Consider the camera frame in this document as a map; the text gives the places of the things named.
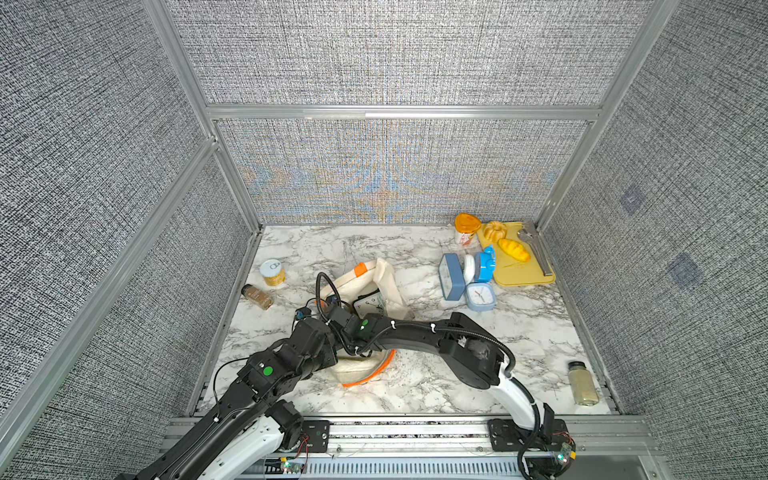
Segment canvas bag orange handles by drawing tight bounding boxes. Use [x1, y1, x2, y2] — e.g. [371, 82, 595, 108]
[331, 258, 413, 388]

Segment blue rectangular alarm clock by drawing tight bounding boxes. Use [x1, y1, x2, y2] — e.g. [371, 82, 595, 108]
[438, 253, 466, 301]

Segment light blue square alarm clock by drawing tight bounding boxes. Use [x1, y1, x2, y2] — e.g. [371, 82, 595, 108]
[465, 282, 497, 312]

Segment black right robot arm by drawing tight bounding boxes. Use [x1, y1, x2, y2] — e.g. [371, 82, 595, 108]
[320, 305, 575, 458]

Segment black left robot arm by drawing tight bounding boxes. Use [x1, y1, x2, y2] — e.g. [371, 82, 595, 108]
[118, 319, 338, 479]

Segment black square alarm clock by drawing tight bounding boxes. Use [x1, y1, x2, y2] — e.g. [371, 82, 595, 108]
[352, 290, 387, 318]

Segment brown spice jar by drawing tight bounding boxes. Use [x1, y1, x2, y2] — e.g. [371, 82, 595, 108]
[241, 284, 274, 310]

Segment yellow tin can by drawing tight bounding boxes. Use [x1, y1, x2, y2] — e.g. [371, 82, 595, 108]
[259, 259, 287, 287]

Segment orange lid instant noodle cup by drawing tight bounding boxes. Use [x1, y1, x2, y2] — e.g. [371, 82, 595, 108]
[454, 213, 482, 247]

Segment yellow bundt cake toy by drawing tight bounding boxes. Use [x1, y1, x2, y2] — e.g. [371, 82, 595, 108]
[482, 221, 508, 244]

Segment yellow bread loaf toy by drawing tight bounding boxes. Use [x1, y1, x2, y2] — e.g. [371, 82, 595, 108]
[497, 238, 531, 262]

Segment grey metal wrench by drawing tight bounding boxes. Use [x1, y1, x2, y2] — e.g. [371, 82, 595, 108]
[517, 222, 554, 277]

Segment pale spice jar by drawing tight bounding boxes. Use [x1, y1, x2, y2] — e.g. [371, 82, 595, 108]
[568, 361, 599, 407]

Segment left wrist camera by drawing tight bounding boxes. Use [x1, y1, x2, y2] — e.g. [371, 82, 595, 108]
[294, 307, 313, 321]

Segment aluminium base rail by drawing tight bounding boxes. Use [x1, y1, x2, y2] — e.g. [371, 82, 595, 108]
[161, 413, 673, 480]

